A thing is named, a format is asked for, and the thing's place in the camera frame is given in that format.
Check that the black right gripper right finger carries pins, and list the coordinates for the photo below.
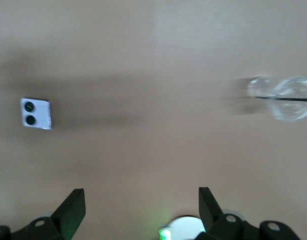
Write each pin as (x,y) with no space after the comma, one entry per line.
(213,215)

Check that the black straw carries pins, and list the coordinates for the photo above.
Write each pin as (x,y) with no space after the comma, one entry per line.
(288,99)

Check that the clear plastic cup with lid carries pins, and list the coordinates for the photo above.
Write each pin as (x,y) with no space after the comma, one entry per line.
(291,100)

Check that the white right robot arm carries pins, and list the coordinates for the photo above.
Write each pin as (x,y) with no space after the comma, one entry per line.
(183,228)

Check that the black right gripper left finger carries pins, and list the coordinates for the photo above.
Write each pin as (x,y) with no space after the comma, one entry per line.
(68,215)

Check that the lilac folding phone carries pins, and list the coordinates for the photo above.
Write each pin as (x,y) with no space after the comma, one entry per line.
(36,114)

